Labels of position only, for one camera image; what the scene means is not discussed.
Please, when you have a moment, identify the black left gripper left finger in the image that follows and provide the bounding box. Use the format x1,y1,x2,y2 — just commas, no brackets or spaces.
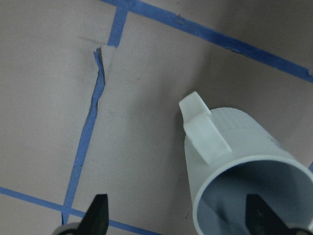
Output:
53,193,109,235

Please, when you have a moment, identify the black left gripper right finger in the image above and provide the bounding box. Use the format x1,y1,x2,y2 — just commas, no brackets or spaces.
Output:
246,193,313,235

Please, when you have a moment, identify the light grey plastic cup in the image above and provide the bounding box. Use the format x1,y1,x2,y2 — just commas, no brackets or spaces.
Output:
179,92,313,235

